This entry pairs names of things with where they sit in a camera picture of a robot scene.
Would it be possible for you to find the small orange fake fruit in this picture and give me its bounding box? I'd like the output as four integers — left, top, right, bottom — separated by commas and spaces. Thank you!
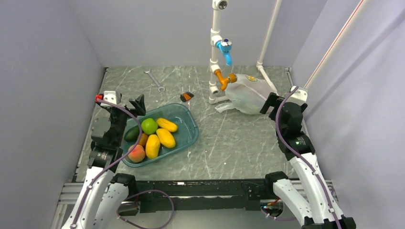
138, 133, 149, 146

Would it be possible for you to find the white pvc pipe frame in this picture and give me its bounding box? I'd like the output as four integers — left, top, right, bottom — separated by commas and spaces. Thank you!
209, 0, 367, 104

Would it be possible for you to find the silver wrench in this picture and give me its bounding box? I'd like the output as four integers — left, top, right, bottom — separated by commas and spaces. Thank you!
144, 69, 166, 93

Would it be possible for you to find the dark green fake avocado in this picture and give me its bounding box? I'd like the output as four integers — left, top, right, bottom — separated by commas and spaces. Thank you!
124, 126, 140, 142

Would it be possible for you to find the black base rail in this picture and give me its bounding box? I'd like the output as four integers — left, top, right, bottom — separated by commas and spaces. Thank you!
118, 178, 279, 216

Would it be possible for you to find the yellow fake mango middle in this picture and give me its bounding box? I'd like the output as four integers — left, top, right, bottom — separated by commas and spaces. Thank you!
156, 128, 176, 148

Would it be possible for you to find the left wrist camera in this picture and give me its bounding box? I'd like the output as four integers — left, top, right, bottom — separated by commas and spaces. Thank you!
95, 91, 122, 107

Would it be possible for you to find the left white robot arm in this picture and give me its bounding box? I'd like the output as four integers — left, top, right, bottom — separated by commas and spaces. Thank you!
62, 91, 146, 229

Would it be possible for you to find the orange tap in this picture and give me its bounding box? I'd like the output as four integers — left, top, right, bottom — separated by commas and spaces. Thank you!
214, 69, 237, 91

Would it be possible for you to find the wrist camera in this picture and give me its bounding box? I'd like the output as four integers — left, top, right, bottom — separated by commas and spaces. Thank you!
287, 85, 308, 105
95, 91, 122, 107

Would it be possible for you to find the blue tap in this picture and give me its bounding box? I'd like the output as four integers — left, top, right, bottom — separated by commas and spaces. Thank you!
215, 39, 233, 66

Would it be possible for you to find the teal plastic tub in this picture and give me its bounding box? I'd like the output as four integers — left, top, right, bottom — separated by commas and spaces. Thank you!
122, 103, 199, 167

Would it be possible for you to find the white plastic bag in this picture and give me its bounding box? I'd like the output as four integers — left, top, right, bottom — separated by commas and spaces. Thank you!
215, 74, 278, 115

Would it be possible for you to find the yellow fake mango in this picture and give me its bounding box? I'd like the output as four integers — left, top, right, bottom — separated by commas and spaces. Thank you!
156, 118, 178, 133
145, 134, 160, 159
156, 128, 176, 148

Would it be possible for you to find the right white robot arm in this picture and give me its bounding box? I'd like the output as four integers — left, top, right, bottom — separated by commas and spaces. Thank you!
260, 92, 357, 229

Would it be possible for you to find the yellow fake mango upper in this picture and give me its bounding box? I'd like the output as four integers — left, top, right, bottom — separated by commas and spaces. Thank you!
156, 118, 178, 133

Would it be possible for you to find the green fake lime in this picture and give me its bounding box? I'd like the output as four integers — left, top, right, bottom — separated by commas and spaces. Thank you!
141, 118, 159, 135

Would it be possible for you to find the yellow fake mango lower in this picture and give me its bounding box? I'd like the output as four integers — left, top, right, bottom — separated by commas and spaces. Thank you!
145, 134, 160, 159

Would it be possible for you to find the small orange black brush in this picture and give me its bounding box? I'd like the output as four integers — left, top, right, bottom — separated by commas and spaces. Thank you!
180, 92, 194, 103

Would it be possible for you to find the fake peach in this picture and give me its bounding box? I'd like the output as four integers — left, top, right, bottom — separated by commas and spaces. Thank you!
128, 145, 146, 163

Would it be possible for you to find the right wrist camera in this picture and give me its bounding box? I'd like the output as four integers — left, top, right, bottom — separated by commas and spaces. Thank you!
287, 85, 308, 105

